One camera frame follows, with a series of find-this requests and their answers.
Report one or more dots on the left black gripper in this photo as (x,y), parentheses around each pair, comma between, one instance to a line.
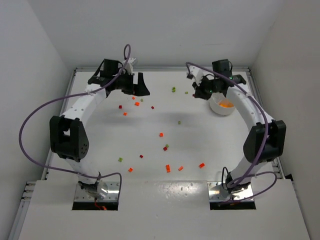
(133,83)

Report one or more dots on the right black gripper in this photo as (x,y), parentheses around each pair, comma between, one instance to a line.
(202,89)

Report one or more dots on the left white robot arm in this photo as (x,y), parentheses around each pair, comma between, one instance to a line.
(68,137)

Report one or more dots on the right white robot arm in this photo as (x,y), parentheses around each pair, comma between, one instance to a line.
(266,136)

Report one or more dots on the yellow-orange legos in bowl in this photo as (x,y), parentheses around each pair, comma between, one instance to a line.
(226,104)

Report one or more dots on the white divided bowl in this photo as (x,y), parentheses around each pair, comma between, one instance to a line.
(216,108)

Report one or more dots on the orange double lego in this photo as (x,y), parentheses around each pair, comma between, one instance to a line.
(168,168)

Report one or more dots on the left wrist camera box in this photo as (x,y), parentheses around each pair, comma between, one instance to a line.
(128,65)

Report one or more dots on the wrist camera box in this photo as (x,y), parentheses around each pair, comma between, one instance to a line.
(196,74)
(128,65)

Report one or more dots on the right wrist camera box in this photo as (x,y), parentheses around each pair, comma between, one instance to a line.
(196,74)

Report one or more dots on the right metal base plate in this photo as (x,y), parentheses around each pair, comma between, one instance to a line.
(217,194)

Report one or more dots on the metal base plate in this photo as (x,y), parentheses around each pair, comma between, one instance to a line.
(104,191)
(217,194)

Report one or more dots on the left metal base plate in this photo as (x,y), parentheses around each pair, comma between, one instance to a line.
(104,191)

